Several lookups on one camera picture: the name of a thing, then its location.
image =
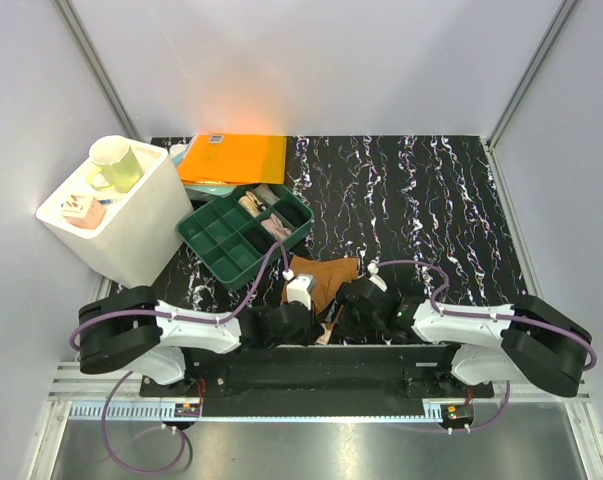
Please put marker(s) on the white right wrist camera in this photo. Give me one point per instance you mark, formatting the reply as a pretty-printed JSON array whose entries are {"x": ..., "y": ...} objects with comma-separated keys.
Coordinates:
[{"x": 375, "y": 278}]

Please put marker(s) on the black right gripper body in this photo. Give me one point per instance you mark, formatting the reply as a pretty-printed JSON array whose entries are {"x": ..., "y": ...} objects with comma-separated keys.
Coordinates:
[{"x": 351, "y": 320}]

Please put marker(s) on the pink box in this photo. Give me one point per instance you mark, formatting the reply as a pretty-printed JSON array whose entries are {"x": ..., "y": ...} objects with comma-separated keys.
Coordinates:
[{"x": 83, "y": 211}]

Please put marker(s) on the orange and teal folders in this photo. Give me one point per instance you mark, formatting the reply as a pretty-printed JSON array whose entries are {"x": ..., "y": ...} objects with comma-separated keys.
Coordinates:
[{"x": 212, "y": 166}]

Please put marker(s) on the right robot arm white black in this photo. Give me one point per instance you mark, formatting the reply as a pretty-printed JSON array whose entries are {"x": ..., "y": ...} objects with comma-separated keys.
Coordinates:
[{"x": 527, "y": 340}]

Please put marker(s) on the brown boxer briefs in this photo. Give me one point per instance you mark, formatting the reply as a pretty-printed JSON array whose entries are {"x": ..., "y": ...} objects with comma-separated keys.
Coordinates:
[{"x": 328, "y": 276}]

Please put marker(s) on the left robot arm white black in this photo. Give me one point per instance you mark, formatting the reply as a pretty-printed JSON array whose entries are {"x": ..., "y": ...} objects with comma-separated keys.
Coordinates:
[{"x": 137, "y": 332}]

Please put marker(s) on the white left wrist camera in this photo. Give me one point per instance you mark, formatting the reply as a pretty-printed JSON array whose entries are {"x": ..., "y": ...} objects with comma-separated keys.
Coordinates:
[{"x": 298, "y": 288}]

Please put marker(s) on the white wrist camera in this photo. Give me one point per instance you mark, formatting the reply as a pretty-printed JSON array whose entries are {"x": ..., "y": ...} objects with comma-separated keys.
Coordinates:
[
  {"x": 298, "y": 288},
  {"x": 375, "y": 278}
]

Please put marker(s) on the beige rolled sock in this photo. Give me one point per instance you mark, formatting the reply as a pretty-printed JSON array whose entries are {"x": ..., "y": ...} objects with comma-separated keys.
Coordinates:
[{"x": 253, "y": 205}]

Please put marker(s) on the white storage bin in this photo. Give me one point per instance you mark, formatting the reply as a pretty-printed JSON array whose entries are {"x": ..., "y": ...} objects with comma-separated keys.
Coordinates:
[{"x": 138, "y": 234}]

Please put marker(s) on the pink rolled sock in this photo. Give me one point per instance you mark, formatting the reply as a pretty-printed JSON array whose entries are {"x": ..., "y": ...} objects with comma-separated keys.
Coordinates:
[{"x": 276, "y": 228}]

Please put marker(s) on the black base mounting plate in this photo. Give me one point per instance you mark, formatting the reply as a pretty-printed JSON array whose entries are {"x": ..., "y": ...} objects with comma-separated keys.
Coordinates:
[{"x": 326, "y": 368}]

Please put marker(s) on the grey rolled sock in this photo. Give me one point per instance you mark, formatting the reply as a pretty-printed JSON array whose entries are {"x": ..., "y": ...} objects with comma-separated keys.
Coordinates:
[{"x": 266, "y": 194}]

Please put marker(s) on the green divided organizer tray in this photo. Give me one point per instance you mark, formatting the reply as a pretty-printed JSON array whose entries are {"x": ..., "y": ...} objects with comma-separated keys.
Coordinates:
[{"x": 214, "y": 234}]

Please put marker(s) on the yellow green cup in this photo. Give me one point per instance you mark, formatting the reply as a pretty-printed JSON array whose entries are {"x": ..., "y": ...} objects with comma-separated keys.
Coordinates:
[{"x": 115, "y": 165}]

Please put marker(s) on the aluminium front rail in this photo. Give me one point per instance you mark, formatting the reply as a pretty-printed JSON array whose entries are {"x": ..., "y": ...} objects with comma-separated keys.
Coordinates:
[{"x": 114, "y": 397}]

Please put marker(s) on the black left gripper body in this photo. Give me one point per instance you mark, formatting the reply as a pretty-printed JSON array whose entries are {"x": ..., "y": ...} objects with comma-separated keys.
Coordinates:
[{"x": 303, "y": 338}]

